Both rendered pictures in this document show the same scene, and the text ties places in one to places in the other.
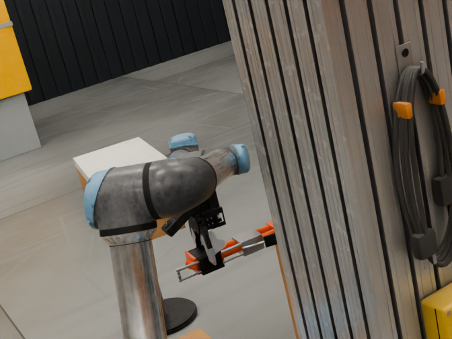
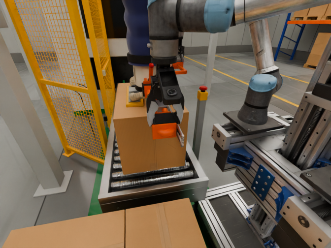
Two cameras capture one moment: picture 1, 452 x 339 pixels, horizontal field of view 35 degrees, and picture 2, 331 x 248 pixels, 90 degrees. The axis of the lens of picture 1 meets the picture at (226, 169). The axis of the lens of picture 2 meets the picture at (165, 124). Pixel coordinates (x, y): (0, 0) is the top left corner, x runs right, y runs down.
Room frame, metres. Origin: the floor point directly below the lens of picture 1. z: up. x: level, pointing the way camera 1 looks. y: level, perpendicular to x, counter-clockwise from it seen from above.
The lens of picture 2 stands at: (1.75, 0.57, 1.49)
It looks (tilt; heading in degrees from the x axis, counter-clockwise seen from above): 31 degrees down; 281
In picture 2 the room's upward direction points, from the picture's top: straight up
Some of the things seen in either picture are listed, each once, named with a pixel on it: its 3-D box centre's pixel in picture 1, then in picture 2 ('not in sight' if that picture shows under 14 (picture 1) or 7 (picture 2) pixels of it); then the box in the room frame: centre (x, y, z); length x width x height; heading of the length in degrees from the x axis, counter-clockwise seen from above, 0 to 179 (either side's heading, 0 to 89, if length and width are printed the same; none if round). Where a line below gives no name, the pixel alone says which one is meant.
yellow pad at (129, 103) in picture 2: not in sight; (134, 92); (2.15, -0.41, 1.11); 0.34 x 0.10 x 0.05; 111
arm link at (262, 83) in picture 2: not in sight; (260, 89); (1.43, -0.33, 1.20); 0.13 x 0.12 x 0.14; 57
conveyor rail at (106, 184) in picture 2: not in sight; (115, 118); (2.69, -1.07, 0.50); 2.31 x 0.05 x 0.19; 112
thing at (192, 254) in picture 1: (204, 257); (162, 124); (1.85, 0.12, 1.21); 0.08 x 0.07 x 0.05; 111
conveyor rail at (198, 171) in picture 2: not in sight; (168, 113); (2.08, -1.31, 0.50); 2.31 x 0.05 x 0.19; 112
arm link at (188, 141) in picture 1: (185, 155); (164, 13); (1.85, 0.10, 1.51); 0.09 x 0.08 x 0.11; 166
